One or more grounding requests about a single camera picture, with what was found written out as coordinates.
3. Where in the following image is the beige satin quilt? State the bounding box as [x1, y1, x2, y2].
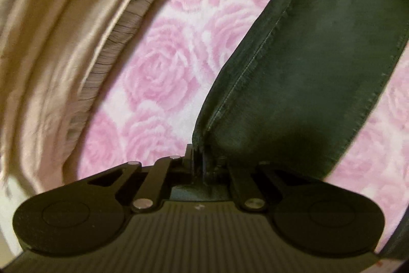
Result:
[1, 0, 153, 194]

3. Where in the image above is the pink rose pattern blanket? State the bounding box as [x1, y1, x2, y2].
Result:
[68, 0, 408, 253]

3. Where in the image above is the dark green garment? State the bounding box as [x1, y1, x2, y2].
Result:
[191, 0, 409, 261]

